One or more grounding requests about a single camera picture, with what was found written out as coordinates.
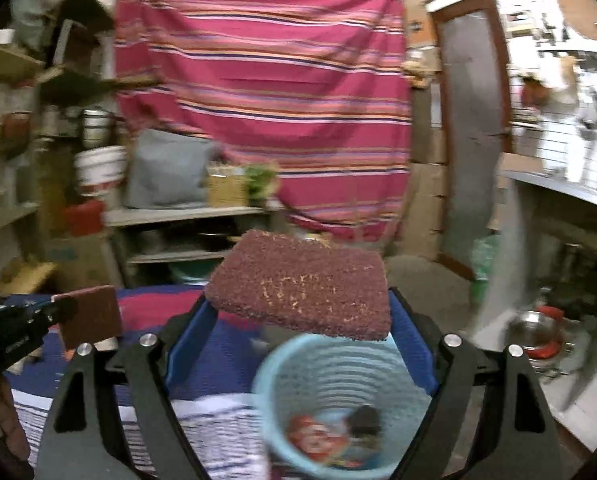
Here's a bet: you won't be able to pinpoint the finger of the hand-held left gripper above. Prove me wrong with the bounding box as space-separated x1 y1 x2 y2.
43 297 79 331

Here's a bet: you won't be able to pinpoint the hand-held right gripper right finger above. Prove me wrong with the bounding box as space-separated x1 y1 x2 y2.
388 287 561 480

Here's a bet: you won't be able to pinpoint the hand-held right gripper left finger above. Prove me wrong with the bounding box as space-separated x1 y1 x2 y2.
37 292 220 480

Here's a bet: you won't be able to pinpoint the small brown scouring pad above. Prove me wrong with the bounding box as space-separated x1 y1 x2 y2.
58 285 124 352

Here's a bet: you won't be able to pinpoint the black cloth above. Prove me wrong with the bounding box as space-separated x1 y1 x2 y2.
351 405 383 436

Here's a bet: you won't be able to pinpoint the light blue plastic basket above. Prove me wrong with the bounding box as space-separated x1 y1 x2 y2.
252 332 434 471

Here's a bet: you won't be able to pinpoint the large brown scouring pad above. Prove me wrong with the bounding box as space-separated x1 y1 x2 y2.
204 229 393 342

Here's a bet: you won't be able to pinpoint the red snack wrapper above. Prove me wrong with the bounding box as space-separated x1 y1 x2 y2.
286 414 349 461

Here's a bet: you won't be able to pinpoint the person's left hand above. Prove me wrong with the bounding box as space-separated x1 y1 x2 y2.
0 375 32 466

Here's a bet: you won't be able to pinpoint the cardboard egg tray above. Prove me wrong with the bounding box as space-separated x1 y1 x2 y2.
0 260 56 293

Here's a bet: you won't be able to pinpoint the printed checked blanket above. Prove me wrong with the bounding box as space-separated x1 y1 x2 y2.
3 285 279 480

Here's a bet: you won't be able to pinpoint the red plastic basin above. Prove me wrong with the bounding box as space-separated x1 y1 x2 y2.
63 201 106 236

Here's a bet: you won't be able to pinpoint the green plastic bag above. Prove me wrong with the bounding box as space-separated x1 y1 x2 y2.
473 235 501 286

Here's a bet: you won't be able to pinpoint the low wooden cabinet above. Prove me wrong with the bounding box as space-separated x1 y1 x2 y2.
103 205 289 286

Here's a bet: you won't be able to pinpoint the white plastic bucket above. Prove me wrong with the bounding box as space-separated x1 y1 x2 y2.
75 146 128 197

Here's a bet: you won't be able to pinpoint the stack of cardboard boxes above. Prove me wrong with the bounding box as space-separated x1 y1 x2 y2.
408 130 449 261

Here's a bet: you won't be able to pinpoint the grey pillow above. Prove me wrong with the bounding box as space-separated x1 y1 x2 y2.
123 129 219 209

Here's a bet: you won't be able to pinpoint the green leafy vegetables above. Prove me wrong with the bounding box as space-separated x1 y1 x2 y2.
246 162 279 203

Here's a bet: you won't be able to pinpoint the large steel pot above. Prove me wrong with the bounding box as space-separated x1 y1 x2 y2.
82 108 116 148

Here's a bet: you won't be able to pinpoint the red labelled container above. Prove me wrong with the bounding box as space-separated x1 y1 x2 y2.
1 112 32 141

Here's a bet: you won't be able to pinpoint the kitchen counter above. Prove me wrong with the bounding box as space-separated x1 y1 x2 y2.
498 170 597 411

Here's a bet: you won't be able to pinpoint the red striped curtain cloth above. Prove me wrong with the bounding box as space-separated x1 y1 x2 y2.
113 0 413 241

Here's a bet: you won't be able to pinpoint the wooden framed door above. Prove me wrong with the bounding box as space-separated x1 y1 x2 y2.
431 0 514 281

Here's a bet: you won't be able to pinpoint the wooden shelf unit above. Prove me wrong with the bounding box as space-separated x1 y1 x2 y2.
0 0 129 281

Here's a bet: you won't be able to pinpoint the beige hanging bundle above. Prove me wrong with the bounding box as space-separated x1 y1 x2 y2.
402 60 429 86

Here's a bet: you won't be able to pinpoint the hanging cardboard box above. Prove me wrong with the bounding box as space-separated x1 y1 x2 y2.
403 0 436 48

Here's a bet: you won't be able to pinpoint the round wooden board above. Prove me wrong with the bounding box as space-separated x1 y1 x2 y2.
558 0 597 41

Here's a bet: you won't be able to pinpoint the metal wire rack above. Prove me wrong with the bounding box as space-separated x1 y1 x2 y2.
508 45 597 181

